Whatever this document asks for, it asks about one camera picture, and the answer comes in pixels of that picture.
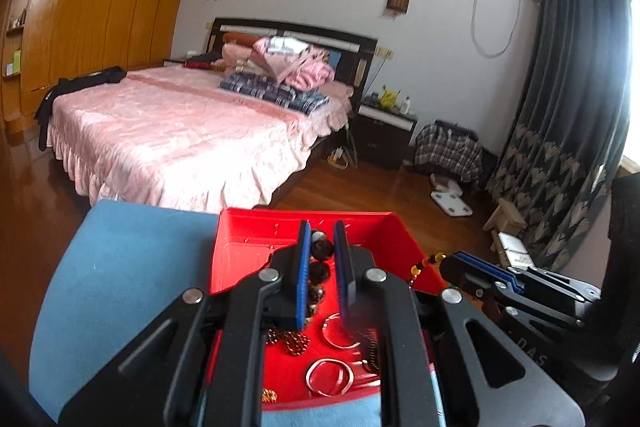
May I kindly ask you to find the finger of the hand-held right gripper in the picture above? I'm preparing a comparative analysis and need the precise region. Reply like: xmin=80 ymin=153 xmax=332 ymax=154
xmin=441 ymin=262 xmax=584 ymax=329
xmin=449 ymin=251 xmax=602 ymax=304

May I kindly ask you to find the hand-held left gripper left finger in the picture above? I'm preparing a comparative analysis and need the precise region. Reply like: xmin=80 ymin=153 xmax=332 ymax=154
xmin=59 ymin=219 xmax=313 ymax=427

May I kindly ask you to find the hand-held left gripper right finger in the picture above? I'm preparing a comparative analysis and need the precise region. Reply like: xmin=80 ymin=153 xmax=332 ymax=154
xmin=332 ymin=219 xmax=586 ymax=427

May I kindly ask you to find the dark large bead bracelet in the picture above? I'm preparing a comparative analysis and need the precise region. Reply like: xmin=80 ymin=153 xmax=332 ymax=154
xmin=305 ymin=229 xmax=336 ymax=323

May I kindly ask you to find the multicolour bead bracelet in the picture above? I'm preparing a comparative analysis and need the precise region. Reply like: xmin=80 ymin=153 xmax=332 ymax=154
xmin=407 ymin=251 xmax=447 ymax=290

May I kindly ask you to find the amber beaded bracelet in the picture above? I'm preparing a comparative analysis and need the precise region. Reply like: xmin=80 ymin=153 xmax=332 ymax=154
xmin=265 ymin=327 xmax=311 ymax=356

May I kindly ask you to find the red plastic tray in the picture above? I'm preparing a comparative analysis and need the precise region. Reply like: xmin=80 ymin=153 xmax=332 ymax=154
xmin=207 ymin=207 xmax=443 ymax=415

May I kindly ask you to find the silver bangle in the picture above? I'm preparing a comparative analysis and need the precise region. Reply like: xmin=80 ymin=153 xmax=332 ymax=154
xmin=305 ymin=358 xmax=355 ymax=398
xmin=321 ymin=313 xmax=362 ymax=349

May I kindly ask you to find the white box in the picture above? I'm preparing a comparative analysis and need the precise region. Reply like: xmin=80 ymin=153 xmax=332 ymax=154
xmin=497 ymin=232 xmax=536 ymax=268

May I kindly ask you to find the small wooden stool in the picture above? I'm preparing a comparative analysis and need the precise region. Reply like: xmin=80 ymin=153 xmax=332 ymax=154
xmin=482 ymin=198 xmax=527 ymax=253

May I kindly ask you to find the open silver bangle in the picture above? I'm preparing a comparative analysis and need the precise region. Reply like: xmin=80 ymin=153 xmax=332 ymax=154
xmin=321 ymin=313 xmax=362 ymax=349

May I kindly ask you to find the white bathroom scale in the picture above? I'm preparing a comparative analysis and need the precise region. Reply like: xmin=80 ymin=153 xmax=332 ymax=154
xmin=431 ymin=189 xmax=474 ymax=219

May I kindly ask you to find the pink white bundle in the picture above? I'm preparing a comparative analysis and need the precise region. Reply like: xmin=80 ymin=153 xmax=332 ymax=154
xmin=430 ymin=173 xmax=463 ymax=192

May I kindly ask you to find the plaid clothes heap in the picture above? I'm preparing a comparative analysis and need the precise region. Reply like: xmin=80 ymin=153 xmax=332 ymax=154
xmin=414 ymin=120 xmax=485 ymax=185

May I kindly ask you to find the dark nightstand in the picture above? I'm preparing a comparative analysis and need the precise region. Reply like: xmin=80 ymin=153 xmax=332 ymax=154
xmin=350 ymin=99 xmax=419 ymax=170

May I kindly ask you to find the blue cloth mat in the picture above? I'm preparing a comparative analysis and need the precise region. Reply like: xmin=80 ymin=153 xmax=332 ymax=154
xmin=29 ymin=199 xmax=446 ymax=427

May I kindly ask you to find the dark patterned curtain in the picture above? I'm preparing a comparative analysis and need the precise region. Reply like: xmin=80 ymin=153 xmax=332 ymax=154
xmin=485 ymin=0 xmax=631 ymax=273

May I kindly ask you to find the folded blue plaid blanket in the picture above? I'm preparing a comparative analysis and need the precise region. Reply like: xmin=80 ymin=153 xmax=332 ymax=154
xmin=218 ymin=73 xmax=331 ymax=114

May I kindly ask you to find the bed with pink bedspread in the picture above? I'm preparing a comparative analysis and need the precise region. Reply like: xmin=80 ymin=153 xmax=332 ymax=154
xmin=35 ymin=66 xmax=356 ymax=212

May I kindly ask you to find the pile of pink quilts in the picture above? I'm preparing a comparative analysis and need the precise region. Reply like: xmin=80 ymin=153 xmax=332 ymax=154
xmin=221 ymin=34 xmax=337 ymax=90

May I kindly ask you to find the dark bed headboard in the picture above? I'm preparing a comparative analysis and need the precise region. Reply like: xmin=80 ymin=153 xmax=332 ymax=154
xmin=207 ymin=17 xmax=378 ymax=105

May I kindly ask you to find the dark red garment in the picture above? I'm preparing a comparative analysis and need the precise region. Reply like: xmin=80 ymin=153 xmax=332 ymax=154
xmin=182 ymin=53 xmax=221 ymax=68

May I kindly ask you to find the black garment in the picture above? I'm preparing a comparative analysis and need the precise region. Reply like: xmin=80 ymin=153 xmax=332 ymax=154
xmin=34 ymin=66 xmax=128 ymax=152

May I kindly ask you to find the wooden wardrobe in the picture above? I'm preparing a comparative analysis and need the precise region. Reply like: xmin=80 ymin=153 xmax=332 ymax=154
xmin=0 ymin=0 xmax=203 ymax=135

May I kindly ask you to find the dark chain bracelet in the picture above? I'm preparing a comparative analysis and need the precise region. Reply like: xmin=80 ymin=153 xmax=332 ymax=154
xmin=350 ymin=332 xmax=383 ymax=375

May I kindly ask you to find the white wall cable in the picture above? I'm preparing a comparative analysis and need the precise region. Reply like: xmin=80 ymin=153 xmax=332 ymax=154
xmin=471 ymin=0 xmax=523 ymax=58

